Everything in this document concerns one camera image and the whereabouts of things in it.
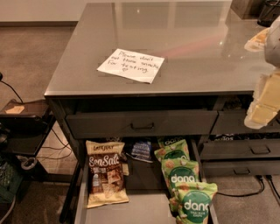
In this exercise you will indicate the green dang chip bag middle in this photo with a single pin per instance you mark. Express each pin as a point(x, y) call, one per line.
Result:
point(178, 170)

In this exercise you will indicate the grey drawer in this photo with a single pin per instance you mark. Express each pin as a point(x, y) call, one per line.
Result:
point(232, 168)
point(241, 149)
point(141, 123)
point(232, 122)

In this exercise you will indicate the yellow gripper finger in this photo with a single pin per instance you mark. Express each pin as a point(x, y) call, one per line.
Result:
point(258, 116)

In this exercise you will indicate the green dang chip bag front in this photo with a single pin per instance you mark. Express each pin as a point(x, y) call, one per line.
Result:
point(194, 200)

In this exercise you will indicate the grey top right drawer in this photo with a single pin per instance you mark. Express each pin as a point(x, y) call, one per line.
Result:
point(232, 122)

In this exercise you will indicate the white handwritten paper note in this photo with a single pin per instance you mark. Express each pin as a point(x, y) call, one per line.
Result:
point(132, 65)

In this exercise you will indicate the black mesh pen cup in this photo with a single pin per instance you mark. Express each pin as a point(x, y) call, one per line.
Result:
point(270, 12)

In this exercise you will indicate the black side cart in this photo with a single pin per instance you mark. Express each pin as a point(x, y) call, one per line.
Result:
point(26, 125)

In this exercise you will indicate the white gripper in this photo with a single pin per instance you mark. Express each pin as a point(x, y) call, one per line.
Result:
point(273, 44)

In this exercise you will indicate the green dang chip bag back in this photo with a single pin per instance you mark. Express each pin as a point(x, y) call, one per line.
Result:
point(174, 150)

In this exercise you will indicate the open middle left drawer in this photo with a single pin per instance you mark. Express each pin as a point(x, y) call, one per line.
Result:
point(148, 199)

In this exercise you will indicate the grey top left drawer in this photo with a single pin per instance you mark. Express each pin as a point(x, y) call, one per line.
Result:
point(141, 123)

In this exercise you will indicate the grey cabinet with counter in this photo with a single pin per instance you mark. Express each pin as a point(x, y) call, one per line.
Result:
point(174, 69)

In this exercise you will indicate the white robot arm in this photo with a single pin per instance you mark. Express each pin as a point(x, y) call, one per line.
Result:
point(272, 50)

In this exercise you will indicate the green dang chip bag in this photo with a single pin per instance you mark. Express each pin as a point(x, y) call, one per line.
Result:
point(194, 200)
point(174, 150)
point(178, 170)

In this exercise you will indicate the blue snack bag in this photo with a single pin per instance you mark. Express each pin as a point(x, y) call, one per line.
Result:
point(141, 151)

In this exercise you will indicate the grey bottom right drawer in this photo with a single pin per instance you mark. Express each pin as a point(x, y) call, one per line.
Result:
point(232, 168)

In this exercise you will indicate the green plastic crate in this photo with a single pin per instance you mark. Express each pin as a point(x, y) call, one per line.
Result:
point(10, 180)

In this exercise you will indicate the brown sea salt chip bag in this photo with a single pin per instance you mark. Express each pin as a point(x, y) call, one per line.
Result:
point(105, 174)

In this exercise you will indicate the grey middle right drawer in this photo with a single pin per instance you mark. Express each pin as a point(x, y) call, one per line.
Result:
point(241, 149)

